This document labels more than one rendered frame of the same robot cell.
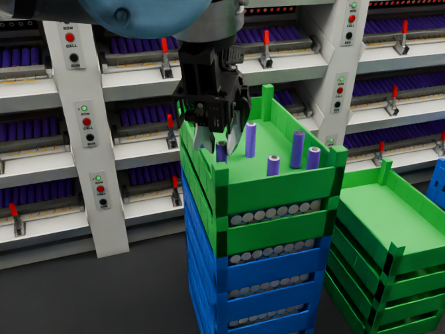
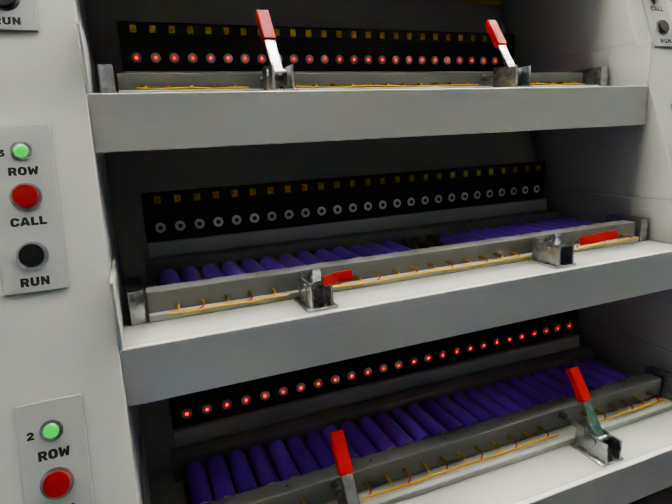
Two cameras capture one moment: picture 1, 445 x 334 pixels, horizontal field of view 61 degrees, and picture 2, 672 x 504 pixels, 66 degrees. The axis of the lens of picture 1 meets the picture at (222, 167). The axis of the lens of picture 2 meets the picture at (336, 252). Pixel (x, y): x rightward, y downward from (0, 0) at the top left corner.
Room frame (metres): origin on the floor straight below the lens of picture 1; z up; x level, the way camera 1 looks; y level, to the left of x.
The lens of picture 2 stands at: (0.27, 0.80, 0.51)
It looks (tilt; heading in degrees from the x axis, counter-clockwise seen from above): 7 degrees up; 357
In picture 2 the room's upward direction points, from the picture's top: 10 degrees counter-clockwise
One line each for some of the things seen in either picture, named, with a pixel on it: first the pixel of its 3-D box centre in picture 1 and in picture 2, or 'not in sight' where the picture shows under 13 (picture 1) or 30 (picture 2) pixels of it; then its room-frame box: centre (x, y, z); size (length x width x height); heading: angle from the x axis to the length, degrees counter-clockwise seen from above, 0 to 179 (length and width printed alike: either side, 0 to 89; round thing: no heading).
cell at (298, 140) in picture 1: (296, 150); not in sight; (0.56, -0.13, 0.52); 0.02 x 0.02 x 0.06
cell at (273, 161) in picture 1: (272, 175); not in sight; (0.48, -0.08, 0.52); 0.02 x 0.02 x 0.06
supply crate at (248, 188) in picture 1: (248, 138); not in sight; (0.60, -0.05, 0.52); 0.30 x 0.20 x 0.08; 16
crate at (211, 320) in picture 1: (243, 268); not in sight; (0.60, -0.05, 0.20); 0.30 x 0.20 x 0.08; 16
